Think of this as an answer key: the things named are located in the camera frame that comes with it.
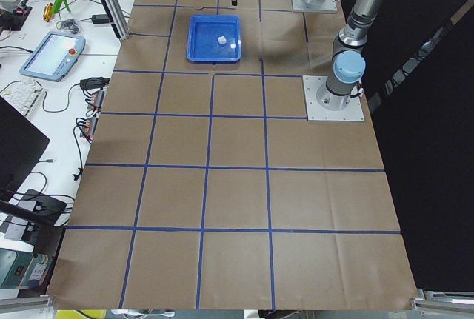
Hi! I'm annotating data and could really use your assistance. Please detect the blue plastic tray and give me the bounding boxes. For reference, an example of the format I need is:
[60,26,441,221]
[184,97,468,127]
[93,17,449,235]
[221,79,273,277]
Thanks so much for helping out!
[187,15,241,64]

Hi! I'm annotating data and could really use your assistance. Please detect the black power adapter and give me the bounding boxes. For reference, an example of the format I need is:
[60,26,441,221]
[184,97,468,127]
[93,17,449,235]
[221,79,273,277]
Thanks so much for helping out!
[90,14,110,25]

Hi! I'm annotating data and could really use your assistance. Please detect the reacher grabber tool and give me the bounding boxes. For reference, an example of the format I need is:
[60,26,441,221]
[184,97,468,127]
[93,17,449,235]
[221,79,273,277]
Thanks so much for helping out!
[42,0,71,22]

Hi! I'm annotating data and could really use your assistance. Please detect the teach pendant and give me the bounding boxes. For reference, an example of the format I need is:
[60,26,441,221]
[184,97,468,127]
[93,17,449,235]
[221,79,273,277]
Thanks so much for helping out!
[19,31,86,82]

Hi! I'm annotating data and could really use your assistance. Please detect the white keyboard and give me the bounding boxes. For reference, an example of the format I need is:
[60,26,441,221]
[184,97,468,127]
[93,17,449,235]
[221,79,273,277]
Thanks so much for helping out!
[1,80,46,118]

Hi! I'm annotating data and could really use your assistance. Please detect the black monitor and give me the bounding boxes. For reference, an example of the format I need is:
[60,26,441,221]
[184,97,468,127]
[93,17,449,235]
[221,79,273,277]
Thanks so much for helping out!
[1,98,50,201]

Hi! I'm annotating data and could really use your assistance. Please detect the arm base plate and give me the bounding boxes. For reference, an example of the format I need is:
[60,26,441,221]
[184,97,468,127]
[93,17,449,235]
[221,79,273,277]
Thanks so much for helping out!
[291,0,338,14]
[302,75,365,122]

